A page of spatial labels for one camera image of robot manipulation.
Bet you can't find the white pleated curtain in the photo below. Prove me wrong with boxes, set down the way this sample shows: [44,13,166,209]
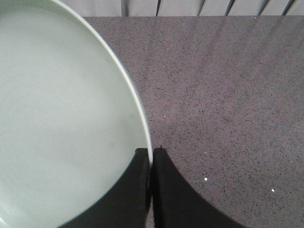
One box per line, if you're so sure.
[63,0,304,17]

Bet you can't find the light green round plate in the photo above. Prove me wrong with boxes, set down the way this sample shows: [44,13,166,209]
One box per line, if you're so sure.
[0,0,151,228]

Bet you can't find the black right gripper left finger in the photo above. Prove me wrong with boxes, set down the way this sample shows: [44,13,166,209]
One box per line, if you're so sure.
[61,148,150,228]

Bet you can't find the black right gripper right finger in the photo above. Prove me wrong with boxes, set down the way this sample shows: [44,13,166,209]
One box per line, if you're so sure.
[152,147,243,228]

